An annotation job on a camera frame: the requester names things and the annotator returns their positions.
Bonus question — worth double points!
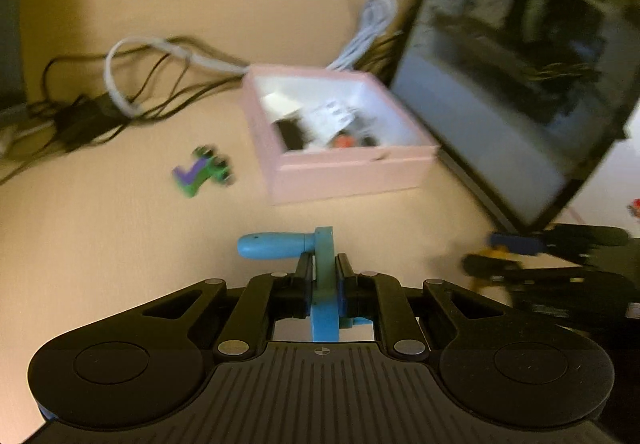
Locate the white dotted cube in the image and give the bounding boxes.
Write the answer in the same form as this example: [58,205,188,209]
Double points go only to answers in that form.
[304,100,355,142]

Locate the pink open cardboard box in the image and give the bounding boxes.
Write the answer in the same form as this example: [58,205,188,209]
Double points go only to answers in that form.
[242,65,438,204]

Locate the glass-sided computer case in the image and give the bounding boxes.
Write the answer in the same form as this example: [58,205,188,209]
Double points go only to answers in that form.
[390,0,639,232]

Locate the white looped cable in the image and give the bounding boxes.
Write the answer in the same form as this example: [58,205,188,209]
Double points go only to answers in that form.
[103,35,252,120]

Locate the light blue plastic crank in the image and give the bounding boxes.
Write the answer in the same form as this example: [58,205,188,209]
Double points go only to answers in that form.
[236,226,372,342]

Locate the black thin cables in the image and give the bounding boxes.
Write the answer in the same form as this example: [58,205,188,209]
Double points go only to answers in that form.
[0,35,246,185]

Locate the yellow liquid bottle black cap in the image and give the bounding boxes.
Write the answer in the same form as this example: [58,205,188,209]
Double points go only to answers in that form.
[331,133,359,149]

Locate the green purple toy car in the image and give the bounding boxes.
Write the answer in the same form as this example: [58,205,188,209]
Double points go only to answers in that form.
[171,145,234,198]

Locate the orange toy figure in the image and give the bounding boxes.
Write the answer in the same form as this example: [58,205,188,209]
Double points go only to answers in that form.
[471,246,516,292]

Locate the black rectangular device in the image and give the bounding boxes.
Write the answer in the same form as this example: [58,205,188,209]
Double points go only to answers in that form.
[273,118,314,152]

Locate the white power adapter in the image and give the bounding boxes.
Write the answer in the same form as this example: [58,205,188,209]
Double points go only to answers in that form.
[260,92,302,122]

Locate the black power brick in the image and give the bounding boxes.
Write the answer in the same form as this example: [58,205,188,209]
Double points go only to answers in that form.
[53,93,129,152]

